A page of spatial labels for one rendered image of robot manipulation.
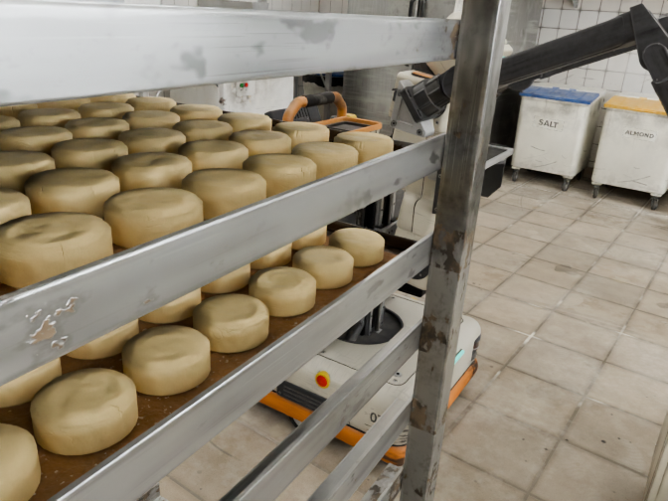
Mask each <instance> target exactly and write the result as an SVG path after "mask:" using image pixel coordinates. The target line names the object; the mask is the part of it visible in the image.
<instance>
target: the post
mask: <svg viewBox="0 0 668 501"><path fill-rule="evenodd" d="M510 6H511V0H463V4H462V12H461V20H460V28H459V35H458V43H457V51H456V59H455V67H454V75H453V82H452V90H451V98H450V106H449V114H448V122H447V128H446V136H445V144H444V152H443V160H442V168H441V175H440V183H439V191H438V199H437V207H436V214H435V222H434V230H433V238H432V246H431V254H430V261H429V269H428V277H427V285H426V293H425V301H424V308H423V316H422V324H421V331H420V339H419V347H418V354H417V369H416V377H415V385H414V393H413V400H412V408H411V416H410V424H409V432H408V440H407V447H406V455H405V463H404V471H403V479H402V487H401V494H400V501H433V496H434V490H435V484H436V477H437V471H438V465H439V459H440V453H441V446H442V440H443V433H444V427H445V421H446V414H447V408H448V401H449V395H450V389H451V382H452V376H453V369H454V363H455V357H456V350H457V344H458V337H459V331H460V325H461V318H462V312H463V305H464V299H465V293H466V286H467V280H468V273H469V268H470V262H471V255H472V249H473V242H474V236H475V229H476V223H477V217H478V210H479V204H480V197H481V191H482V185H483V178H484V172H485V165H486V159H487V153H488V146H489V140H490V133H491V127H492V121H493V114H494V108H495V101H496V95H497V89H498V83H499V77H500V70H501V64H502V58H503V51H504V45H505V38H506V32H507V26H508V19H509V13H510Z"/></svg>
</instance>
